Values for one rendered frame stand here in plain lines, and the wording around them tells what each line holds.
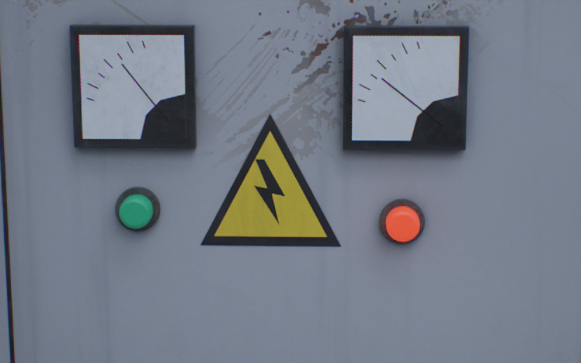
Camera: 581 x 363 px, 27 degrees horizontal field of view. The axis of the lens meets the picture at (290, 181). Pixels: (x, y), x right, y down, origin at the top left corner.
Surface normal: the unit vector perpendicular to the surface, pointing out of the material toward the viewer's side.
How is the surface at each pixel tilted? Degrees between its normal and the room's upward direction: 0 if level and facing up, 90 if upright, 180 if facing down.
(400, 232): 90
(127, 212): 90
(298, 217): 90
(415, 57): 90
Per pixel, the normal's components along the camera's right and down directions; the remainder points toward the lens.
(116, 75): -0.04, 0.21
